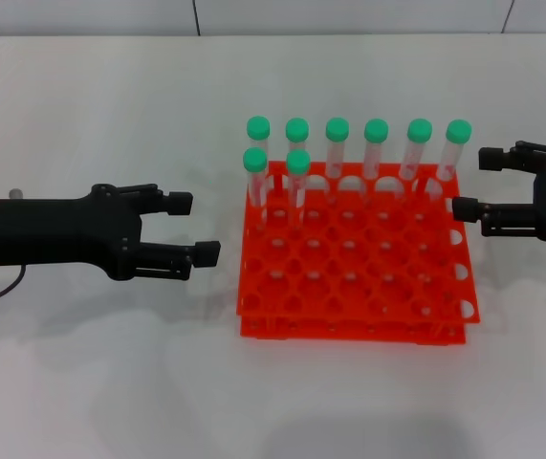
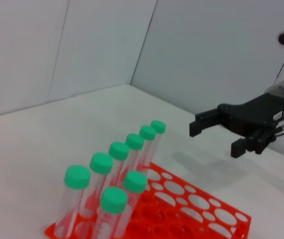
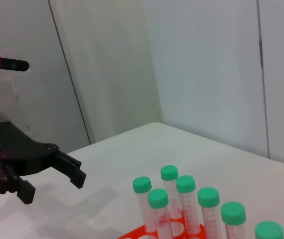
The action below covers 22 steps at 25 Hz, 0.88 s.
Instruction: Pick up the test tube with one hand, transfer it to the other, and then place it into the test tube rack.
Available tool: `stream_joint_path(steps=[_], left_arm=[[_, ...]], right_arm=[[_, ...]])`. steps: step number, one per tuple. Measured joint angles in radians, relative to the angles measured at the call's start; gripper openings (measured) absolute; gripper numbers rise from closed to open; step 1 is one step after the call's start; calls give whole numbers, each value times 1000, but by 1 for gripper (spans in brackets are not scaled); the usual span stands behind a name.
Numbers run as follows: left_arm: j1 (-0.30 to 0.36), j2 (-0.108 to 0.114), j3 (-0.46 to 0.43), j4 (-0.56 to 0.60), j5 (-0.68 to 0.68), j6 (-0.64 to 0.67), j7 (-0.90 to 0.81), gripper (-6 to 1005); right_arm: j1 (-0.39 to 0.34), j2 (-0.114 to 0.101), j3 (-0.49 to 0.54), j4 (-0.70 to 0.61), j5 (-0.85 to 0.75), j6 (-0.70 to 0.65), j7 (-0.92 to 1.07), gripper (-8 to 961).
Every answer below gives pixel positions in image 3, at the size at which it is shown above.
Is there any orange test tube rack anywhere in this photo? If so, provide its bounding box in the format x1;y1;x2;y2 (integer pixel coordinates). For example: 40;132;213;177
118;219;208;239

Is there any clear test tube green cap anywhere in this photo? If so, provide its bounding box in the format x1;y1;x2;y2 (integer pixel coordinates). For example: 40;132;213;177
132;176;159;232
148;188;174;239
160;165;182;225
220;201;247;239
255;221;284;239
197;187;222;239
176;175;202;236

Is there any black head camera bar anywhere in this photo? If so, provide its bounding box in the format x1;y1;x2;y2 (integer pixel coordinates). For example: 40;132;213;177
0;56;30;73

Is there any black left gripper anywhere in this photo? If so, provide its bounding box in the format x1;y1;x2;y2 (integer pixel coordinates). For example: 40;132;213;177
0;121;87;205

